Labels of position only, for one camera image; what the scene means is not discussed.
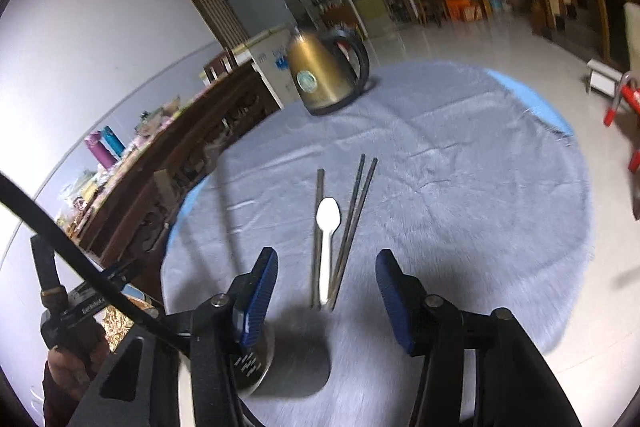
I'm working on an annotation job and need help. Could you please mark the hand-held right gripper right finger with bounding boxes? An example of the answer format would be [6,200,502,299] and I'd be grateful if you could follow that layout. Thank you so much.
[375,249,584,427]

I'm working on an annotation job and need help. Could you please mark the blue thermos bottle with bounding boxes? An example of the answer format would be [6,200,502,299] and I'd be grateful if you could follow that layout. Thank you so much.
[101,126,126,158]

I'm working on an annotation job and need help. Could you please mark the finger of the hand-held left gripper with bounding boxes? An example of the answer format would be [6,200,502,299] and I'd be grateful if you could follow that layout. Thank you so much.
[100,259,144,288]

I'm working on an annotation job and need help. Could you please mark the wooden chair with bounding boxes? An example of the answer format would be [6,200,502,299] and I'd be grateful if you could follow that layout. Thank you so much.
[204,48,238,82]

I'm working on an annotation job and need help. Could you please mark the gold electric kettle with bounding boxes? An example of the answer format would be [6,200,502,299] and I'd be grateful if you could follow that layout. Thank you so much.
[286,25,372,118]

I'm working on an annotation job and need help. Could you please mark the white chest freezer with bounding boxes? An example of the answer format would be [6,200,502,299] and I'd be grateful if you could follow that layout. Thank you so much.
[232,27,301,108]

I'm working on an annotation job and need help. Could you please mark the white step stool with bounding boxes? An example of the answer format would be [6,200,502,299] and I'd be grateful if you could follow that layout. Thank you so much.
[585,59,626,98]

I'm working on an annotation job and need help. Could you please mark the perforated metal utensil holder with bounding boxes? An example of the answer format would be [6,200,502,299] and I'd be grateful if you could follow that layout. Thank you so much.
[227,324,277,394]

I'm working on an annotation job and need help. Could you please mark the grey furry table cloth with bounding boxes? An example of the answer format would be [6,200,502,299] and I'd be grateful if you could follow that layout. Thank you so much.
[162,59,596,427]

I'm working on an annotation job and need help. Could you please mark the large orange box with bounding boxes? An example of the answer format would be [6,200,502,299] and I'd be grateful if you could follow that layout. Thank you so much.
[445,0,488,22]

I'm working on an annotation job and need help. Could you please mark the red plastic child chair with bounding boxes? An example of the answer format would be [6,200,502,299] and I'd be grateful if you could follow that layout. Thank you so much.
[603,74,640,172]

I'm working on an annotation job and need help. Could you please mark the pile of assorted packets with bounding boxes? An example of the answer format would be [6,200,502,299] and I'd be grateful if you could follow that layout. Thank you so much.
[55,94,201,238]

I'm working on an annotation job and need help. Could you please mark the person's left hand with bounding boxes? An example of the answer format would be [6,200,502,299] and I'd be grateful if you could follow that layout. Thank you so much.
[42,319,113,413]

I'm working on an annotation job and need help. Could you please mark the light blue table cover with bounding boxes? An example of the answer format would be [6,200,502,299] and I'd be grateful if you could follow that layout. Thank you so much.
[170,62,576,248]

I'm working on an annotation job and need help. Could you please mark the black cable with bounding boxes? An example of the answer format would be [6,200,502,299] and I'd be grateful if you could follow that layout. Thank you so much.
[0,172,196,355]

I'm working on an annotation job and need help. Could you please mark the cream armchair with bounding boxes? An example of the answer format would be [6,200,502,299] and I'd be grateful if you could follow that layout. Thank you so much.
[622,2,640,72]

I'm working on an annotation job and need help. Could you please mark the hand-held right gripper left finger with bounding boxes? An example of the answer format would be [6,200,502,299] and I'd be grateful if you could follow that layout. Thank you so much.
[67,247,279,427]

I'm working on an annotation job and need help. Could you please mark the carved wooden sideboard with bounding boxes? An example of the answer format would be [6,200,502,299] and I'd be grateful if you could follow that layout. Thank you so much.
[75,64,281,268]

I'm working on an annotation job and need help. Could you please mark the white plastic spoon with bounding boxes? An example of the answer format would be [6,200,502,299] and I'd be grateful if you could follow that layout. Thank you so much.
[316,198,342,306]

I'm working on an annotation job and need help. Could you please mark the pink thermos bottle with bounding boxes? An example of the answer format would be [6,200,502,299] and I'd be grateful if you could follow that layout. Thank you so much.
[86,133,117,170]

